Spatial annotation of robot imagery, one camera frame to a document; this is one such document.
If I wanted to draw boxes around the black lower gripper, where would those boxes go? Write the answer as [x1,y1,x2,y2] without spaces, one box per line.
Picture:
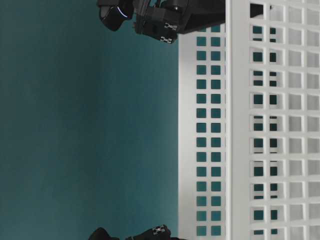
[125,224,179,240]

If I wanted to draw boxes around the white perforated plastic basket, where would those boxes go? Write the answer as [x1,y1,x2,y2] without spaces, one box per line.
[178,0,320,240]

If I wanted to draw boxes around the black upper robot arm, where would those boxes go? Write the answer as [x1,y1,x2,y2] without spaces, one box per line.
[97,0,226,44]

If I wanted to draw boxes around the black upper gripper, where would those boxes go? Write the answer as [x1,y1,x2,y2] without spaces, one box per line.
[134,0,265,45]

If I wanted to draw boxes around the black lower robot arm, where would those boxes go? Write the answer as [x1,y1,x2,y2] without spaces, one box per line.
[88,224,179,240]

